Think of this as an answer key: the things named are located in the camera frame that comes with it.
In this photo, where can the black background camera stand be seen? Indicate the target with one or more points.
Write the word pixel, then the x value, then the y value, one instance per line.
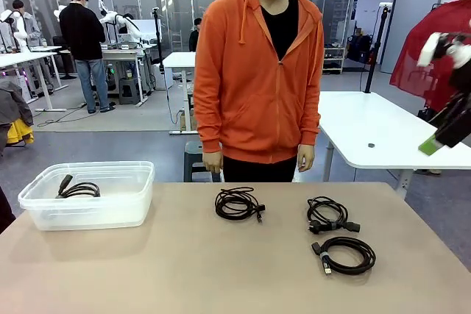
pixel 158 38

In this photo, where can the person's left hand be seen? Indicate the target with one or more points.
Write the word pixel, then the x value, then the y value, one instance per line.
pixel 306 157

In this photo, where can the grey jacket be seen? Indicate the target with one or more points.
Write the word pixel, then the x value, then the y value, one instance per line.
pixel 11 104

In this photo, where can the person in orange hoodie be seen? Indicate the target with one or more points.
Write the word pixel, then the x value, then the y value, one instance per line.
pixel 239 89

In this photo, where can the black tripod stand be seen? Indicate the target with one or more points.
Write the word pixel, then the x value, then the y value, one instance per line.
pixel 373 56

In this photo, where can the long white background table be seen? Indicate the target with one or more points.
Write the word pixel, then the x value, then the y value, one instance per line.
pixel 22 58

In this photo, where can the small white background table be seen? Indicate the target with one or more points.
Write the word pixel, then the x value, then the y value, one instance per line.
pixel 180 59

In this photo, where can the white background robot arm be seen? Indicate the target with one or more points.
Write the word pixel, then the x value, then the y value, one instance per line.
pixel 121 23
pixel 18 32

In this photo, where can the dark grey step stool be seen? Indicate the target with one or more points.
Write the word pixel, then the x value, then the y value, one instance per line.
pixel 129 89

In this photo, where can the dark rounded chair edge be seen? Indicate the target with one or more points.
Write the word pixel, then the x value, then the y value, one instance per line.
pixel 4 211

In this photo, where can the person's right forearm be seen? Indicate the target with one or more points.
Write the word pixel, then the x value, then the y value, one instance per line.
pixel 208 126

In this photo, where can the red cape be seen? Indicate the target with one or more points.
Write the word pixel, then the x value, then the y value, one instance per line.
pixel 412 67

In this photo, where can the large white table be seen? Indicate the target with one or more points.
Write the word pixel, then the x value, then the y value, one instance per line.
pixel 386 126

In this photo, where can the person's right hand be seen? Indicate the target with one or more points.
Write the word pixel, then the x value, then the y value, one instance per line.
pixel 212 161

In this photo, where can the person in grey hoodie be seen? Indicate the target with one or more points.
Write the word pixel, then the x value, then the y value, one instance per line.
pixel 29 29

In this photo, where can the background workbench with equipment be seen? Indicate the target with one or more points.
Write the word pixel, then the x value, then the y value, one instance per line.
pixel 125 56

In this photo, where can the yellow jacket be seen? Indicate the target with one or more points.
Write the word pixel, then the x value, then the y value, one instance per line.
pixel 18 132

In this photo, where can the person's left forearm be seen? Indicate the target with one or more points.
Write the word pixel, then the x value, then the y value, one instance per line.
pixel 309 123

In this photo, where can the grey-green plastic stool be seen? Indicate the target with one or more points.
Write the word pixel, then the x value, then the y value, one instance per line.
pixel 193 152

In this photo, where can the clear plastic storage bin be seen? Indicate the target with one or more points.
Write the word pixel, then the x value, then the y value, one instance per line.
pixel 121 211

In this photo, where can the seated person in black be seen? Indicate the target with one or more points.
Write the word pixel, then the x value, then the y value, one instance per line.
pixel 194 38

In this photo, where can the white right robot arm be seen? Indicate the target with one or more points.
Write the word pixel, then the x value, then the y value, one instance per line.
pixel 463 53

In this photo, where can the wooden shoe rack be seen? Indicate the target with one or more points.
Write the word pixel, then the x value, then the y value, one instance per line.
pixel 333 60

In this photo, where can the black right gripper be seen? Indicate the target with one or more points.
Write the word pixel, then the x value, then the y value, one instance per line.
pixel 456 119

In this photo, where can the black bags pile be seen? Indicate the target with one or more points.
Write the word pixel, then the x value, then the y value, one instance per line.
pixel 358 47

